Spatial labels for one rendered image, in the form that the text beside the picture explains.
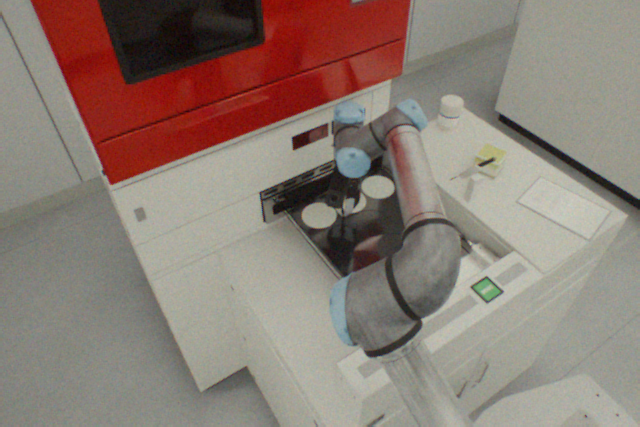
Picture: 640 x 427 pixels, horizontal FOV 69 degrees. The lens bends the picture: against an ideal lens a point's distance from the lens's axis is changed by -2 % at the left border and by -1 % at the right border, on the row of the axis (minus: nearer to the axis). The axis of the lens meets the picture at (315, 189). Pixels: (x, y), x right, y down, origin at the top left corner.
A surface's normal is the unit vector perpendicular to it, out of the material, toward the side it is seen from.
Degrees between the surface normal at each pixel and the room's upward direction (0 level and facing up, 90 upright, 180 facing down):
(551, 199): 0
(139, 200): 90
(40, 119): 90
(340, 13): 90
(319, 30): 90
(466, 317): 0
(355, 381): 0
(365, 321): 61
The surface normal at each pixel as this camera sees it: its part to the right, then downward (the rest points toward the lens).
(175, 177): 0.54, 0.58
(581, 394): -0.02, -0.72
